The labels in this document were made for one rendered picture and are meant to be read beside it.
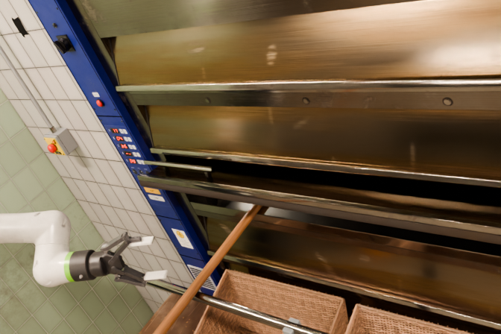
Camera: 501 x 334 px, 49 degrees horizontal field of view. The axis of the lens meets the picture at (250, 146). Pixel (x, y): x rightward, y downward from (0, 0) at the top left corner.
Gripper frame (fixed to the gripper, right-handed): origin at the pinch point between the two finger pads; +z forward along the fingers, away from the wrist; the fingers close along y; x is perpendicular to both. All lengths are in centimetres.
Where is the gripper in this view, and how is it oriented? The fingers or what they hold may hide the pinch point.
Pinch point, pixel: (156, 257)
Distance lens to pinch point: 169.9
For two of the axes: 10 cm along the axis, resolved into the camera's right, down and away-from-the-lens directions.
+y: 2.1, 8.5, 4.9
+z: 9.7, -1.4, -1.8
